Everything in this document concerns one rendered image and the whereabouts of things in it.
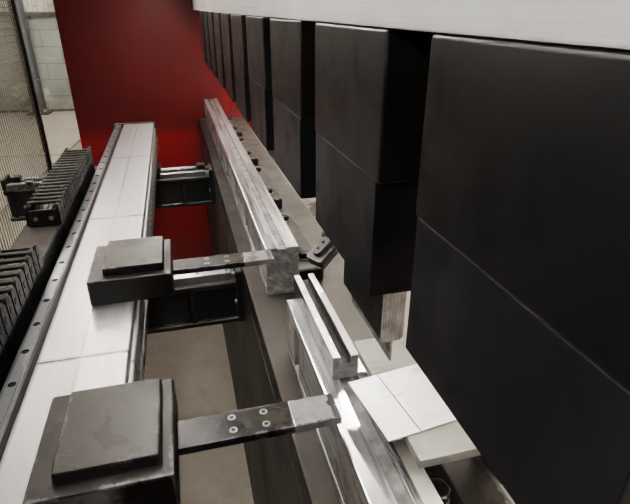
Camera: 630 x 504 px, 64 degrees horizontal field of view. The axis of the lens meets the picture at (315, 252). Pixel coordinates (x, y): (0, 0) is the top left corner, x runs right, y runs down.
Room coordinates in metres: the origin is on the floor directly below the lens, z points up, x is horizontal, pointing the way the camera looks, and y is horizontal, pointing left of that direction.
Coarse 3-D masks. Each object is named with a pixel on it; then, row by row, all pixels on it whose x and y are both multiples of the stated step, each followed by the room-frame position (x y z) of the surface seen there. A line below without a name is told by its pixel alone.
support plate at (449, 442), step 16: (368, 352) 0.47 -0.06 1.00; (400, 352) 0.47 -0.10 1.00; (368, 368) 0.44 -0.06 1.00; (384, 368) 0.44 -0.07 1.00; (432, 432) 0.35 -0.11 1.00; (448, 432) 0.35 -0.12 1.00; (464, 432) 0.35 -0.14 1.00; (416, 448) 0.33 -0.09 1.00; (432, 448) 0.33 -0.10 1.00; (448, 448) 0.33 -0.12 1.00; (464, 448) 0.33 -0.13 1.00; (432, 464) 0.32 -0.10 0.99
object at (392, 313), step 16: (352, 272) 0.42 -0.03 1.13; (352, 288) 0.42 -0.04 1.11; (368, 304) 0.38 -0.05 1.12; (384, 304) 0.35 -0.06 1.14; (400, 304) 0.35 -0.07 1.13; (368, 320) 0.37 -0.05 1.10; (384, 320) 0.35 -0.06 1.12; (400, 320) 0.35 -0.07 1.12; (384, 336) 0.35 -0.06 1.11; (400, 336) 0.35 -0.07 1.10; (384, 352) 0.36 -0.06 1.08
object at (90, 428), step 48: (144, 384) 0.37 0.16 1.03; (48, 432) 0.32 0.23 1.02; (96, 432) 0.31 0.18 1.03; (144, 432) 0.31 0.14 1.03; (192, 432) 0.34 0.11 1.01; (240, 432) 0.34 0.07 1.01; (288, 432) 0.35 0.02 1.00; (48, 480) 0.28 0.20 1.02; (96, 480) 0.28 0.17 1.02; (144, 480) 0.28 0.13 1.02
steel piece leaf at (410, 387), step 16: (400, 368) 0.44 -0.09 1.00; (416, 368) 0.44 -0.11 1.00; (384, 384) 0.41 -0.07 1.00; (400, 384) 0.41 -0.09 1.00; (416, 384) 0.41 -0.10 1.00; (400, 400) 0.39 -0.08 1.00; (416, 400) 0.39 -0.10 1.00; (432, 400) 0.39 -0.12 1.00; (416, 416) 0.37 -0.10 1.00; (432, 416) 0.37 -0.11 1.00; (448, 416) 0.37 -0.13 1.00
